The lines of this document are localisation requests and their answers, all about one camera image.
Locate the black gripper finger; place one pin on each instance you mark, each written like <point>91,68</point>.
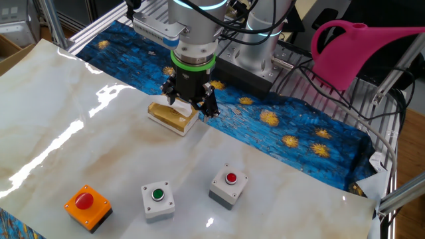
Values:
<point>170,89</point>
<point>210,103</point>

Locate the white cloth label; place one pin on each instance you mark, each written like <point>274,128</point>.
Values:
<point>378,162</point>

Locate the open cardboard box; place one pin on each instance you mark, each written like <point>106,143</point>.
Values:
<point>13,54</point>

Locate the white box red button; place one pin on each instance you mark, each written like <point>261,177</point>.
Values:
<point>225,191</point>

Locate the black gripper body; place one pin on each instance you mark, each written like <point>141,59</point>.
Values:
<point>192,83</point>

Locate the aluminium frame post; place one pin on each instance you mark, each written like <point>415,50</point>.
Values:
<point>53,23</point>
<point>405,194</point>
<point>395,73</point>

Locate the pink plastic watering can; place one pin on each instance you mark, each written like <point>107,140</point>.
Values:
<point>348,56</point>

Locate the orange box red mushroom button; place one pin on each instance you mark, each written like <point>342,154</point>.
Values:
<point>99,207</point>

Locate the white tissue sheet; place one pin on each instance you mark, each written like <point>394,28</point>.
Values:
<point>179,108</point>

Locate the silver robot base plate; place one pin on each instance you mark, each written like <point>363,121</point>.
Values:
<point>232,56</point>

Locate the gold tissue box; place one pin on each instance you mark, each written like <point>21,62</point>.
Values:
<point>166,117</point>

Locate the white box green button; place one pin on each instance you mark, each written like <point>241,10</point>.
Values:
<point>159,207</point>

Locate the blue starry painting cloth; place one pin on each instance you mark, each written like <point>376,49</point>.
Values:
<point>265,142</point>

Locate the glossy marble pattern sheet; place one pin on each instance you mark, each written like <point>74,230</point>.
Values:
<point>99,149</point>

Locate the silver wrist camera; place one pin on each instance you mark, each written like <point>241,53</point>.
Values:
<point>156,30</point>

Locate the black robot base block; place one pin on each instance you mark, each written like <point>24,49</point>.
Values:
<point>245,84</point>

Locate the grey metal cabinet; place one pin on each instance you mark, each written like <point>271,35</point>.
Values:
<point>16,26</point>

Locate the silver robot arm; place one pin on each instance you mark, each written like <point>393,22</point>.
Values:
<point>192,36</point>

